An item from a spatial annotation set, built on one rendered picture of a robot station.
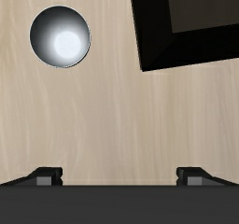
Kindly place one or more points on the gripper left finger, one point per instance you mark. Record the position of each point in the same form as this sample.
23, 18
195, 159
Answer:
46, 176

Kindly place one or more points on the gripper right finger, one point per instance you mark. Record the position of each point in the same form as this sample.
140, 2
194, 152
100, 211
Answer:
192, 176

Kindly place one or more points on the white porcelain bowl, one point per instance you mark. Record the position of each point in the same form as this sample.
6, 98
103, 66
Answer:
60, 36

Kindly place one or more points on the cabinet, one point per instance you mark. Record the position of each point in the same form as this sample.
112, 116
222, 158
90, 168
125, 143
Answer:
174, 25

